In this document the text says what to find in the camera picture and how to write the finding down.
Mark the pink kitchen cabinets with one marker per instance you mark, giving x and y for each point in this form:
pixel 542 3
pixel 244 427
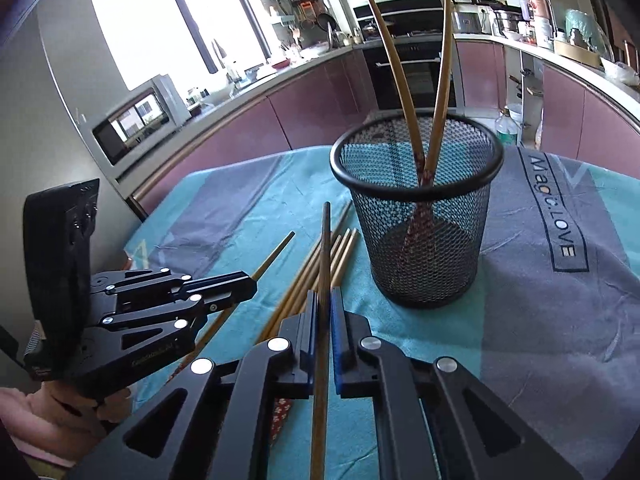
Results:
pixel 310 105

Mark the black built-in oven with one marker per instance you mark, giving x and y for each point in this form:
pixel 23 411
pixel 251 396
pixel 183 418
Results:
pixel 395 85

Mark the teal and grey printed tablecloth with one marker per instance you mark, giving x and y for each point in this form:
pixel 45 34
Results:
pixel 525 335

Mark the clear plastic bottle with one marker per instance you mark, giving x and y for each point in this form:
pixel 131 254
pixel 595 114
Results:
pixel 507 130

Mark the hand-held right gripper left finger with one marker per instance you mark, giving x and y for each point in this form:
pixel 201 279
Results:
pixel 314 332

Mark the person's left forearm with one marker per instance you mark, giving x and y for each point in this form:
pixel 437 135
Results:
pixel 12 410

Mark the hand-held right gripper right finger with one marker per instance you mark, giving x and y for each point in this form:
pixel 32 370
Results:
pixel 339 340

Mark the silver toaster oven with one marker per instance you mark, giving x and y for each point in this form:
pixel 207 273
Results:
pixel 467 20

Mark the kitchen window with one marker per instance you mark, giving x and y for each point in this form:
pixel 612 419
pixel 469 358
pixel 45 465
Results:
pixel 150 25

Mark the cardboard box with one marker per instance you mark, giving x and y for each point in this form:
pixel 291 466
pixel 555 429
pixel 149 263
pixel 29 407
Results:
pixel 575 54

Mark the stainless steel pot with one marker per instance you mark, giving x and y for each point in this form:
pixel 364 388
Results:
pixel 506 21

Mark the silver microwave oven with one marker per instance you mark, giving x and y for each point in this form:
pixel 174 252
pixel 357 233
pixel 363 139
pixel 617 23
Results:
pixel 135 120

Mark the white bucket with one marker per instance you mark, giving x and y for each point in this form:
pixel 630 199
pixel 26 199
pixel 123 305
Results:
pixel 527 112

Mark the kitchen faucet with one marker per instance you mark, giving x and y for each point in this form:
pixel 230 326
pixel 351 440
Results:
pixel 218 57

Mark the person's left hand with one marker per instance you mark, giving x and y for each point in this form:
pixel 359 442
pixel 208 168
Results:
pixel 75 410

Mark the bunch of wooden chopsticks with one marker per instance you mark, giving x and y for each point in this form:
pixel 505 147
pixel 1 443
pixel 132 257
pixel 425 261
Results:
pixel 310 275

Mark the black built-in upper appliance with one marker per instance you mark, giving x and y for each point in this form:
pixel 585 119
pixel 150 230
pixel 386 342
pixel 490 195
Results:
pixel 400 15

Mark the pink kettle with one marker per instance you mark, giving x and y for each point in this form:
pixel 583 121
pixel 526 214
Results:
pixel 539 5

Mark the black mesh utensil holder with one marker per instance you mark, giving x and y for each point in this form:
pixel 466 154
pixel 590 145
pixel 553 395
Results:
pixel 450 260

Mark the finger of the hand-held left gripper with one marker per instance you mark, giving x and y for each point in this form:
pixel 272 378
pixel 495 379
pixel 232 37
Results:
pixel 220 280
pixel 225 297

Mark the black frying pan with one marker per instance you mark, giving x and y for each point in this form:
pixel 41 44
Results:
pixel 325 22

